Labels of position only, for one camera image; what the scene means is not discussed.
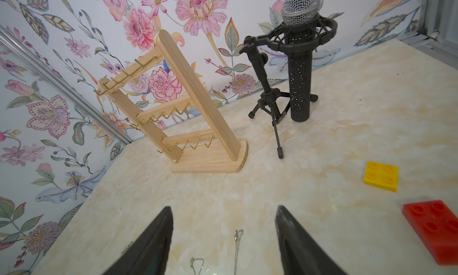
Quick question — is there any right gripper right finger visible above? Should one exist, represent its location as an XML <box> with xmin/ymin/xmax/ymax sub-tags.
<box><xmin>275</xmin><ymin>205</ymin><xmax>345</xmax><ymax>275</ymax></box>

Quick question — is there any wooden jewelry display stand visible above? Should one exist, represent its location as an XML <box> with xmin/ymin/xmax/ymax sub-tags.
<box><xmin>95</xmin><ymin>29</ymin><xmax>249</xmax><ymax>174</ymax></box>

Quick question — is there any yellow toy brick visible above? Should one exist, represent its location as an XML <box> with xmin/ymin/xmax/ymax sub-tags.
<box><xmin>363</xmin><ymin>161</ymin><xmax>399</xmax><ymax>192</ymax></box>

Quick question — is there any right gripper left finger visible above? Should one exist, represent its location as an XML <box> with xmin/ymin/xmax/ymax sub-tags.
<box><xmin>104</xmin><ymin>206</ymin><xmax>174</xmax><ymax>275</ymax></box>

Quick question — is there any red toy brick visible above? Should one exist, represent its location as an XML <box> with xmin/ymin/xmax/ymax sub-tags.
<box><xmin>402</xmin><ymin>200</ymin><xmax>458</xmax><ymax>265</ymax></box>

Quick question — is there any black microphone on tripod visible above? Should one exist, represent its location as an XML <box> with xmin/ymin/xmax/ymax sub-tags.
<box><xmin>239</xmin><ymin>0</ymin><xmax>339</xmax><ymax>160</ymax></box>

